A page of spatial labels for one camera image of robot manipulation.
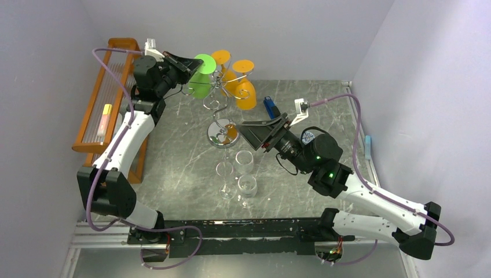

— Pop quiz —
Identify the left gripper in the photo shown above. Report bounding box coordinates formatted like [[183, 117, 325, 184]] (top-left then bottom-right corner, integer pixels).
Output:
[[158, 53, 206, 97]]

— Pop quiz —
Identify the green plastic wine glass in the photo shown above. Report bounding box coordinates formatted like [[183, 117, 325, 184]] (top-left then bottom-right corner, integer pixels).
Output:
[[188, 53, 217, 99]]

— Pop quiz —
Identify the orange plastic wine glass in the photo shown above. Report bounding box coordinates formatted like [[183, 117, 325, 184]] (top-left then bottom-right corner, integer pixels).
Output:
[[232, 60, 257, 110], [211, 49, 239, 95]]

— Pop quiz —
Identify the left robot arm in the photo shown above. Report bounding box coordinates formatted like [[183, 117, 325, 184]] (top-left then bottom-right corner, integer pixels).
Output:
[[77, 52, 204, 243]]

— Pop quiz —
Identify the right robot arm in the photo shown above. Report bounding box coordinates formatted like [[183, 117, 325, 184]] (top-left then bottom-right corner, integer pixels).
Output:
[[237, 114, 441, 260]]

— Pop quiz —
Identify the clear wine glass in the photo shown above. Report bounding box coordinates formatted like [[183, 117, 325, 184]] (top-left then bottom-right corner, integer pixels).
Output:
[[215, 161, 237, 200], [234, 150, 254, 175], [237, 174, 258, 209]]

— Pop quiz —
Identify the chrome wine glass rack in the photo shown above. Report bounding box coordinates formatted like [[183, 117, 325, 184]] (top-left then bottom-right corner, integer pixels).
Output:
[[182, 65, 240, 149]]

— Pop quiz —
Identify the orange wooden rack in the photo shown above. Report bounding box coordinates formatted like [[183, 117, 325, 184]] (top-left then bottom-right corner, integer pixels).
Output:
[[72, 51, 138, 166]]

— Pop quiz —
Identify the blue black utility tool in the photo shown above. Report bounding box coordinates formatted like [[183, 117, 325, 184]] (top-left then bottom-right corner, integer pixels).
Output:
[[263, 96, 281, 119]]

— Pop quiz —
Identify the yellow pink tube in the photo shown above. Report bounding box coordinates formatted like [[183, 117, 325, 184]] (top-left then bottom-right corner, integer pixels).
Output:
[[96, 104, 112, 137]]

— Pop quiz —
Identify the light blue edge clip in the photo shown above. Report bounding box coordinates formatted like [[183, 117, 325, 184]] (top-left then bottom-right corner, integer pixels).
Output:
[[364, 136, 372, 160]]

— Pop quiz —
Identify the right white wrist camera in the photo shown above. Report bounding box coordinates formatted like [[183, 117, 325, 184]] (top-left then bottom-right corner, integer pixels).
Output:
[[290, 98, 310, 126]]

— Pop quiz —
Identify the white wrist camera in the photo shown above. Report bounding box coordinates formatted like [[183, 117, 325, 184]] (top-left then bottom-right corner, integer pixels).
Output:
[[290, 98, 310, 126], [143, 38, 166, 61]]

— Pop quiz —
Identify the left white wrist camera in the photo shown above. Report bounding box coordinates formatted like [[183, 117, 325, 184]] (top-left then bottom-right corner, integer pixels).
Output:
[[143, 38, 166, 61]]

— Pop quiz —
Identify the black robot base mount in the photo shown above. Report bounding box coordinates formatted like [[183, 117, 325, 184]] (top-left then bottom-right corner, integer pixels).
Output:
[[127, 217, 355, 258]]

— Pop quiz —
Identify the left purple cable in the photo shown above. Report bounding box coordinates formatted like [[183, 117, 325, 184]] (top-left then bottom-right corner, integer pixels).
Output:
[[85, 47, 145, 233]]

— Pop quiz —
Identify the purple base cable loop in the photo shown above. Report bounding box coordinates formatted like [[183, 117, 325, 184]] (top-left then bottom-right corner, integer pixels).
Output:
[[140, 230, 205, 271]]

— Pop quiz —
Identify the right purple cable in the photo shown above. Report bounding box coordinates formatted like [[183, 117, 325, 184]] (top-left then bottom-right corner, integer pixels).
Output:
[[306, 93, 456, 246]]

